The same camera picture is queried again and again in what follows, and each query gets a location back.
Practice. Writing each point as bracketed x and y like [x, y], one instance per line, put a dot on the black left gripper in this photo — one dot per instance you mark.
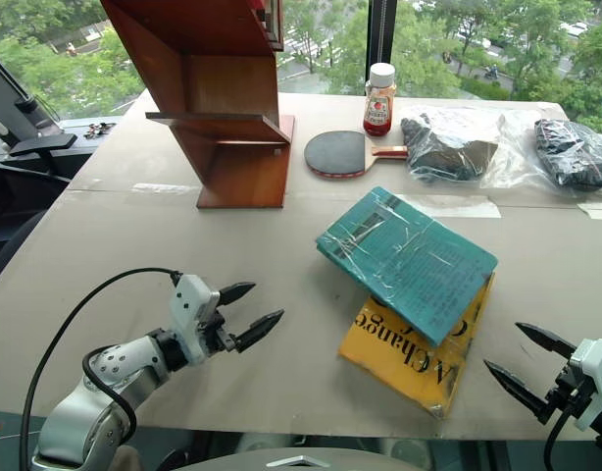
[217, 331]

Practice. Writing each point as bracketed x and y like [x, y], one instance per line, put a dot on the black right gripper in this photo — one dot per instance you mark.
[573, 387]

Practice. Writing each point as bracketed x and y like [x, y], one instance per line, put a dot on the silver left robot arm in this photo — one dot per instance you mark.
[80, 417]

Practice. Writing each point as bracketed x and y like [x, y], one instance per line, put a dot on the yellow book black lettering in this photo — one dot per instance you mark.
[409, 363]

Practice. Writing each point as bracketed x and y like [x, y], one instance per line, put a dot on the teal book in plastic wrap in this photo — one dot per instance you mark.
[409, 265]

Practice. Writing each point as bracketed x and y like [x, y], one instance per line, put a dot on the wooden book stand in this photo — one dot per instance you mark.
[232, 93]

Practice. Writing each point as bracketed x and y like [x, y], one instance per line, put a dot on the clear tape strip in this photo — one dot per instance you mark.
[600, 212]
[467, 208]
[159, 188]

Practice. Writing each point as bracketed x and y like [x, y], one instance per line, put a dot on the grey rounded robot torso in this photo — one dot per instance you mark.
[301, 461]

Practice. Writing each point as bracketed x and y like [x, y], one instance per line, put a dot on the black table tennis paddle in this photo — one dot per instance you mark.
[337, 153]

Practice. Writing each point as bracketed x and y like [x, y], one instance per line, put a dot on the clear plastic bag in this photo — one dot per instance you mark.
[512, 157]
[448, 118]

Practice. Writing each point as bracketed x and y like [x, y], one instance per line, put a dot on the black cloth bundle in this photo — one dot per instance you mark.
[575, 152]
[438, 152]

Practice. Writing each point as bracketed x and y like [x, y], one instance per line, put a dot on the bunch of keys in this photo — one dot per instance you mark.
[99, 129]

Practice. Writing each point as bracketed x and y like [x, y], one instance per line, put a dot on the red ketchup bottle white cap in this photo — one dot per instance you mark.
[379, 110]

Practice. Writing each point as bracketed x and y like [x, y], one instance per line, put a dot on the black office chair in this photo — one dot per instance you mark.
[16, 206]

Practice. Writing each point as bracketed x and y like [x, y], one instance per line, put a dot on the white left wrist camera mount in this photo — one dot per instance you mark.
[189, 306]

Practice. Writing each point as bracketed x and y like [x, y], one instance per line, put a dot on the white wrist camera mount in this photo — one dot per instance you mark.
[594, 363]
[189, 306]

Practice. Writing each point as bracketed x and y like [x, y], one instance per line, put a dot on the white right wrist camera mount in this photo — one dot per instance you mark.
[594, 363]

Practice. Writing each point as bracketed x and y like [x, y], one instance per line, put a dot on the black window frame post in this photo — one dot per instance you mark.
[379, 29]

